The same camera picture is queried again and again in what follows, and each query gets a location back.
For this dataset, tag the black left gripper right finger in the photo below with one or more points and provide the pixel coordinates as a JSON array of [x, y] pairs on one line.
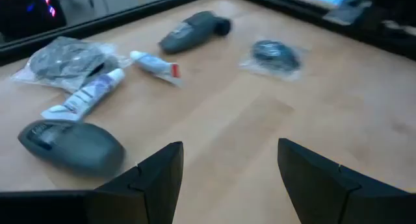
[[318, 191]]

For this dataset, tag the white purple toothpaste tube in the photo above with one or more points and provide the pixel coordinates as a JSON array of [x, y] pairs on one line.
[[84, 95]]

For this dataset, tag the silver frame bracket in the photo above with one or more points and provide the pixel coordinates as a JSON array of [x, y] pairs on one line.
[[346, 13]]

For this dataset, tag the white toothpaste tube red end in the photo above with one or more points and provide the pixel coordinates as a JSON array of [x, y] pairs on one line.
[[154, 65]]

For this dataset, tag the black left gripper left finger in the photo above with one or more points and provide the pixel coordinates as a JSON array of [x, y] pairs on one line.
[[149, 191]]

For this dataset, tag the black device with coloured lights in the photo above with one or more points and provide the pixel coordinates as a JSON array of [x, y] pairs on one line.
[[29, 9]]

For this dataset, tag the clear bag with black item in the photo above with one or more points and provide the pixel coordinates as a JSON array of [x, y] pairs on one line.
[[274, 56], [65, 61]]

